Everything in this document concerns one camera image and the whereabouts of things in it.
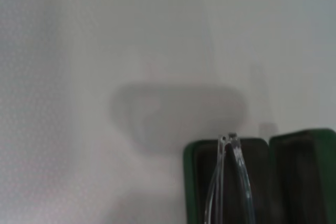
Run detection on clear white glasses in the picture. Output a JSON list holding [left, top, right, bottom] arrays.
[[204, 62, 279, 224]]

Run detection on green glasses case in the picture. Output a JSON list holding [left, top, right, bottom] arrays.
[[182, 127, 336, 224]]

